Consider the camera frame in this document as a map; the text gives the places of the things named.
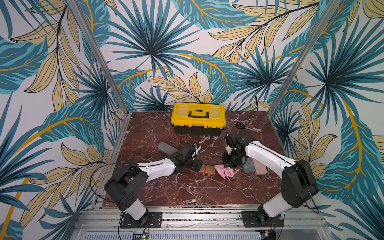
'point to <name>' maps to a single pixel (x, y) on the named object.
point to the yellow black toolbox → (198, 118)
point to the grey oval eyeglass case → (167, 149)
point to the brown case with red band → (208, 169)
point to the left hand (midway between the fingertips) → (195, 161)
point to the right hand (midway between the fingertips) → (224, 165)
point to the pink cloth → (226, 172)
